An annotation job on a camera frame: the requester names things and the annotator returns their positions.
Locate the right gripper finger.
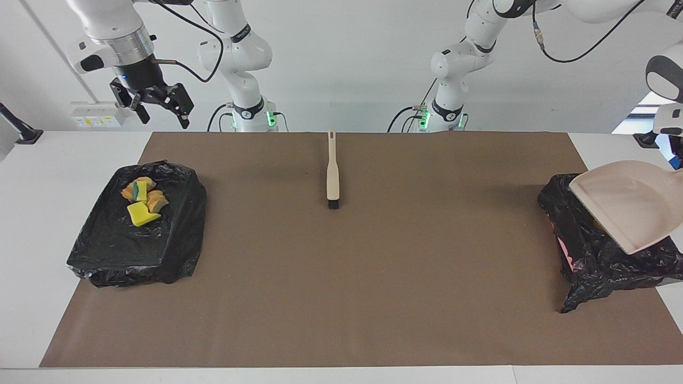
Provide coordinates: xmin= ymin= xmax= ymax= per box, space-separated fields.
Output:
xmin=157 ymin=83 xmax=194 ymax=130
xmin=110 ymin=78 xmax=151 ymax=125

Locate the beige plastic dustpan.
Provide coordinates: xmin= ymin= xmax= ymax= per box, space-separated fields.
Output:
xmin=568 ymin=160 xmax=683 ymax=255

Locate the orange striped toy croissant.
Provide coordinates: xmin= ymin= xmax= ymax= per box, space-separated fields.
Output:
xmin=121 ymin=177 xmax=157 ymax=202

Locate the pale toy croissant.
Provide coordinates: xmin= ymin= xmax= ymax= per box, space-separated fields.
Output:
xmin=146 ymin=190 xmax=170 ymax=214

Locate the notched yellow sponge piece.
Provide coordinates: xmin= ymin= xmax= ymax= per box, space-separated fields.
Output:
xmin=126 ymin=201 xmax=161 ymax=228

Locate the beige hand brush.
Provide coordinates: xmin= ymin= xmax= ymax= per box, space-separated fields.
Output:
xmin=326 ymin=130 xmax=341 ymax=210

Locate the black bag lined pink bin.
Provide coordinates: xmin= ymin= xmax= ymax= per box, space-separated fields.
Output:
xmin=537 ymin=171 xmax=683 ymax=314

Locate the bright window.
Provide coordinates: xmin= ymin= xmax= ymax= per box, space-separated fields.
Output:
xmin=611 ymin=91 xmax=683 ymax=177

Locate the brown table mat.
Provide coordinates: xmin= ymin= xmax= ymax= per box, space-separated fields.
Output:
xmin=39 ymin=132 xmax=683 ymax=369

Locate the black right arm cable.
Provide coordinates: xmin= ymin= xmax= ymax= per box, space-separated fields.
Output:
xmin=149 ymin=0 xmax=225 ymax=83

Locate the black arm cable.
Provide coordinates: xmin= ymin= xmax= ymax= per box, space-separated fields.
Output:
xmin=532 ymin=0 xmax=649 ymax=64
xmin=149 ymin=0 xmax=225 ymax=83

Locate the black base cable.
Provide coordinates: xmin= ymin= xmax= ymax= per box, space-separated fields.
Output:
xmin=388 ymin=79 xmax=439 ymax=133
xmin=207 ymin=104 xmax=230 ymax=132

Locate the white wall socket strip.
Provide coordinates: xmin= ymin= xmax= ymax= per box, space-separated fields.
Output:
xmin=70 ymin=101 xmax=128 ymax=129

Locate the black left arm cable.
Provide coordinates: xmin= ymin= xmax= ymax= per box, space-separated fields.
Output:
xmin=532 ymin=0 xmax=649 ymax=64

